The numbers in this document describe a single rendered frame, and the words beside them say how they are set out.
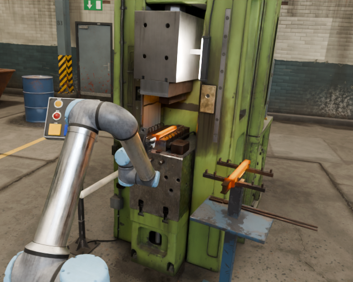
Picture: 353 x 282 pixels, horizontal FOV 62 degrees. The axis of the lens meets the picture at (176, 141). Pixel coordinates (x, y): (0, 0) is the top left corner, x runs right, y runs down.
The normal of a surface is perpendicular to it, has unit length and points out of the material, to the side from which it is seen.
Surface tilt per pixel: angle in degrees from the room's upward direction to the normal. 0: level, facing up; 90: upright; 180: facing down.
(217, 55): 90
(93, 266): 5
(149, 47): 90
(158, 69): 90
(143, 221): 90
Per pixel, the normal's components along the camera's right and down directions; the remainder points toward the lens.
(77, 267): 0.14, -0.94
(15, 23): -0.20, 0.27
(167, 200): -0.40, 0.25
